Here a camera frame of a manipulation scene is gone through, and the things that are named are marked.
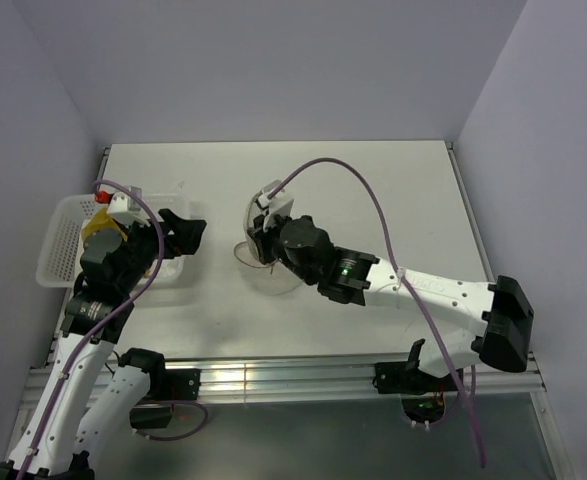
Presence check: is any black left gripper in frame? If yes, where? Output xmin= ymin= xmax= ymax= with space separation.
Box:
xmin=116 ymin=207 xmax=205 ymax=292

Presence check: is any yellow bra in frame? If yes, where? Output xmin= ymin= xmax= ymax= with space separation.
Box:
xmin=81 ymin=207 xmax=128 ymax=246

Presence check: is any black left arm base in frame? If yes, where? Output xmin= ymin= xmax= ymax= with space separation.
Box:
xmin=129 ymin=369 xmax=209 ymax=431

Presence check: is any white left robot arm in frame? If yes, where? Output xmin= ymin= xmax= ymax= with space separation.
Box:
xmin=0 ymin=209 xmax=207 ymax=479

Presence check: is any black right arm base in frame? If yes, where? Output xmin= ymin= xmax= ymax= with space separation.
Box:
xmin=372 ymin=362 xmax=457 ymax=396

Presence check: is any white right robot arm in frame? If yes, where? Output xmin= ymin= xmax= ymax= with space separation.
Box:
xmin=246 ymin=215 xmax=534 ymax=390

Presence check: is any white plastic laundry basket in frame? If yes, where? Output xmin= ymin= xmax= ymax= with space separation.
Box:
xmin=35 ymin=193 xmax=190 ymax=288

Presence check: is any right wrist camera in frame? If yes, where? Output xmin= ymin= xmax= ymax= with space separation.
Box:
xmin=253 ymin=180 xmax=294 ymax=229

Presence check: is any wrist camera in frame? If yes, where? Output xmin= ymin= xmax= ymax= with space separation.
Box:
xmin=253 ymin=180 xmax=294 ymax=229
xmin=107 ymin=191 xmax=145 ymax=225

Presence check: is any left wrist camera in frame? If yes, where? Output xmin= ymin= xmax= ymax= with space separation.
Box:
xmin=107 ymin=191 xmax=145 ymax=225

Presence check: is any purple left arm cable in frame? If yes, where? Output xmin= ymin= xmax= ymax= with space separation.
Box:
xmin=10 ymin=179 xmax=209 ymax=480

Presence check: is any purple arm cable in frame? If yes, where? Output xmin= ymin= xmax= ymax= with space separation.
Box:
xmin=267 ymin=157 xmax=489 ymax=470
xmin=10 ymin=179 xmax=209 ymax=480

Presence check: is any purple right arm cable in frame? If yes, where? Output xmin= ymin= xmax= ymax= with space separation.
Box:
xmin=267 ymin=157 xmax=489 ymax=470

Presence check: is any aluminium mounting rail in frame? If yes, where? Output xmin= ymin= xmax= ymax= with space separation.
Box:
xmin=18 ymin=354 xmax=546 ymax=411

